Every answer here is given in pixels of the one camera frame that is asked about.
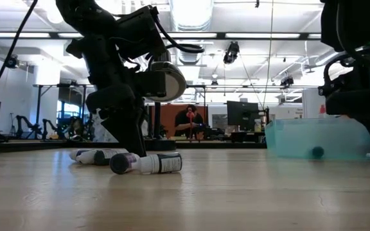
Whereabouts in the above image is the teal translucent plastic bin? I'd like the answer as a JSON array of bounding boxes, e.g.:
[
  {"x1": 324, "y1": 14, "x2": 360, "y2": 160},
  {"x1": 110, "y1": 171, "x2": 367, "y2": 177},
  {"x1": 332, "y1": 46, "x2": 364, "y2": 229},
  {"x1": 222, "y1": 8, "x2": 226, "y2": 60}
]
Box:
[{"x1": 264, "y1": 117, "x2": 370, "y2": 160}]

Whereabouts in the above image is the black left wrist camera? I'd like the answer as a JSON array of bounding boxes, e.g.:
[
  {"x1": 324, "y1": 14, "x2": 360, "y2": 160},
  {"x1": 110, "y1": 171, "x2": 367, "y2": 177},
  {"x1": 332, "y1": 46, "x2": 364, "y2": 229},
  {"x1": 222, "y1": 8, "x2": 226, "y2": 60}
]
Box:
[{"x1": 116, "y1": 5, "x2": 168, "y2": 62}]

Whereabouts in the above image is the black aluminium table frame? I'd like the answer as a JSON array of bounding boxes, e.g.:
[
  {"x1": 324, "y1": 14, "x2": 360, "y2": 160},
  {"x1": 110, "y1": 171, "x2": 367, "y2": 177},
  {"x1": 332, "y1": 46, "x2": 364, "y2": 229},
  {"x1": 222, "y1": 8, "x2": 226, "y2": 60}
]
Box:
[{"x1": 0, "y1": 141, "x2": 268, "y2": 155}]

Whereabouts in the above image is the black computer monitor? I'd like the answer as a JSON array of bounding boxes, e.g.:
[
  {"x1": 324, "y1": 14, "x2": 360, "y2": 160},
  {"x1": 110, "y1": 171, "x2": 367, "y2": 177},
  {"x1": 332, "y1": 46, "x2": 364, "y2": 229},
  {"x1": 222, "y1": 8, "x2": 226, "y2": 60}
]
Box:
[{"x1": 226, "y1": 100, "x2": 260, "y2": 132}]

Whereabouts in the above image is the red tool on stand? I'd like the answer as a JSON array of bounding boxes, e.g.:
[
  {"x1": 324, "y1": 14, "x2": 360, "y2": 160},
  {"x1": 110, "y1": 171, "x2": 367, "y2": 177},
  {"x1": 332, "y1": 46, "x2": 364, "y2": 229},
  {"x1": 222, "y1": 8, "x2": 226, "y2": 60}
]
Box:
[{"x1": 186, "y1": 108, "x2": 195, "y2": 142}]

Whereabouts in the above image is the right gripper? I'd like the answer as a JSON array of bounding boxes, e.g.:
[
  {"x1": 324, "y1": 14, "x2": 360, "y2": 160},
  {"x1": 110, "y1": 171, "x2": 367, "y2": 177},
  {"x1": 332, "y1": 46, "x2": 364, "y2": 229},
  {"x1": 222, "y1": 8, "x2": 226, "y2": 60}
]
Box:
[{"x1": 319, "y1": 47, "x2": 370, "y2": 166}]

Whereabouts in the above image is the black left wrist camera cable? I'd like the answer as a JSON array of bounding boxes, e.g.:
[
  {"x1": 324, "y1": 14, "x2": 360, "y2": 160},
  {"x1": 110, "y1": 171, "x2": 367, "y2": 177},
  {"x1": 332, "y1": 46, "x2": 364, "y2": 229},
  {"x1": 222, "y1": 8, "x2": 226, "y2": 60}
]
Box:
[{"x1": 145, "y1": 12, "x2": 206, "y2": 70}]

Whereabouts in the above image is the white round pillar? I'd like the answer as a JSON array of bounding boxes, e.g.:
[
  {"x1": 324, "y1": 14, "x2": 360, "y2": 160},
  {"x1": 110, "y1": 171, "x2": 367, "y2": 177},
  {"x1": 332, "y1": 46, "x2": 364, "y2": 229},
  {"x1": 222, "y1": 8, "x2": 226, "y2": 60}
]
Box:
[{"x1": 302, "y1": 88, "x2": 326, "y2": 119}]

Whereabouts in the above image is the small blue food coloring bottle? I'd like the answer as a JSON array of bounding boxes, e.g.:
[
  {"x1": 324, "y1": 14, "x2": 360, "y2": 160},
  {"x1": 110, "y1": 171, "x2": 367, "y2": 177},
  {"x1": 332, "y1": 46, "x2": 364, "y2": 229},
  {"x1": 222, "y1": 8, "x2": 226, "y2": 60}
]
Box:
[{"x1": 69, "y1": 148, "x2": 98, "y2": 165}]

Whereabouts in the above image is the orange partition panel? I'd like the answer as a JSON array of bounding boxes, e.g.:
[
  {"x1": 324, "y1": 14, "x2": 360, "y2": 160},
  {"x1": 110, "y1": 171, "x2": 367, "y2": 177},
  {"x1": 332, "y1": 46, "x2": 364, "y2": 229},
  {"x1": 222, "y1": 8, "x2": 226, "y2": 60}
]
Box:
[{"x1": 149, "y1": 104, "x2": 209, "y2": 139}]

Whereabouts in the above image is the person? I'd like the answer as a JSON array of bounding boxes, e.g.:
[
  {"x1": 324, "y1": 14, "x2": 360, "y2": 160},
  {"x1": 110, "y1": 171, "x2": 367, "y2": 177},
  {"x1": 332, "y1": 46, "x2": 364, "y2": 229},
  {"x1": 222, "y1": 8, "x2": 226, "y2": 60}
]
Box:
[{"x1": 174, "y1": 104, "x2": 205, "y2": 139}]

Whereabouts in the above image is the silver ventilation duct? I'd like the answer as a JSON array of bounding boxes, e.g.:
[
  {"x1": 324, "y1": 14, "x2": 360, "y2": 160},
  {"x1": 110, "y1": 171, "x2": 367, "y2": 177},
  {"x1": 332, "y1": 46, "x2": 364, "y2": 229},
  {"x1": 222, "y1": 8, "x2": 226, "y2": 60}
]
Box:
[{"x1": 168, "y1": 0, "x2": 215, "y2": 65}]

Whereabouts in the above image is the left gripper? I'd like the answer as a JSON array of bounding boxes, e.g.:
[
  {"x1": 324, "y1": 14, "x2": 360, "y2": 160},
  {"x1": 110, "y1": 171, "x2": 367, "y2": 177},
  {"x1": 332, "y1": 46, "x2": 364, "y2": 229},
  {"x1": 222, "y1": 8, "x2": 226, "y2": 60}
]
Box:
[{"x1": 66, "y1": 33, "x2": 147, "y2": 157}]

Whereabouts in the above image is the black desk lamp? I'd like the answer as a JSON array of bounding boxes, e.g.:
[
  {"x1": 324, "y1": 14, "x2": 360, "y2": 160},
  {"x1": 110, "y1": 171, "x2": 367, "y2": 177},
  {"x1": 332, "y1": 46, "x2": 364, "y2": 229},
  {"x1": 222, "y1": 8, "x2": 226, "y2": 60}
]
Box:
[{"x1": 145, "y1": 49, "x2": 188, "y2": 151}]

